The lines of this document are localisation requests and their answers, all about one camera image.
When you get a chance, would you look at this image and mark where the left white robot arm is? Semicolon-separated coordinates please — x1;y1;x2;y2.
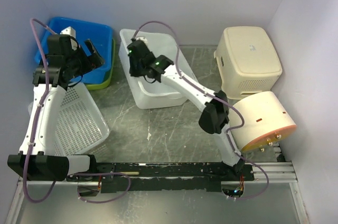
7;34;105;181

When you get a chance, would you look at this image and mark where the aluminium rail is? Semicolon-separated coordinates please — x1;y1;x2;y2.
245;162;298;183

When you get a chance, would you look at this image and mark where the green plastic tub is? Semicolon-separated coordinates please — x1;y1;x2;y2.
86;38;116;91

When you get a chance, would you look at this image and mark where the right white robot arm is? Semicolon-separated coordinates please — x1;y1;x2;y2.
127;38;245;181

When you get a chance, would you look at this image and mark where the white plastic tub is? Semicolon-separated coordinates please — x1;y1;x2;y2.
119;29;197;109

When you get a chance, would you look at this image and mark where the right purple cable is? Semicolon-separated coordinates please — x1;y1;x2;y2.
131;21;270;201

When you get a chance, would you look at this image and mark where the purple cable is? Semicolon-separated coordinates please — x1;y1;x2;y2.
131;21;270;201
22;17;132;204

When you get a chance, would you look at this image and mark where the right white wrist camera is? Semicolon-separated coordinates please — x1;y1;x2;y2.
135;36;148;45

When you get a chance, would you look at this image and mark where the beige round stool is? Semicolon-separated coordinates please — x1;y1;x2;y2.
231;91;297;153

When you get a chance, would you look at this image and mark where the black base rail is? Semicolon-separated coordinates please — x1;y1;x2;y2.
66;161;254;193

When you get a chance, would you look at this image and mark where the white mesh basket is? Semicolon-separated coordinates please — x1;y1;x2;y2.
32;83;110;156

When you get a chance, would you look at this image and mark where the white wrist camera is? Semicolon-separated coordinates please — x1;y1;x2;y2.
60;26;76;39
135;36;148;45

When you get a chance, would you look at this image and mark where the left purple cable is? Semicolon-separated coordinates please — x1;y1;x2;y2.
22;17;132;204

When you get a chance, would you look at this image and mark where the blue plastic tub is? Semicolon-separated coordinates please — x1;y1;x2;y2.
35;16;114;83

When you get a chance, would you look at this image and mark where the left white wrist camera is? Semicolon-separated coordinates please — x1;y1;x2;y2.
60;26;76;39

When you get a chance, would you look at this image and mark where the beige perforated basket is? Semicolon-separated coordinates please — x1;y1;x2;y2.
214;26;283;100

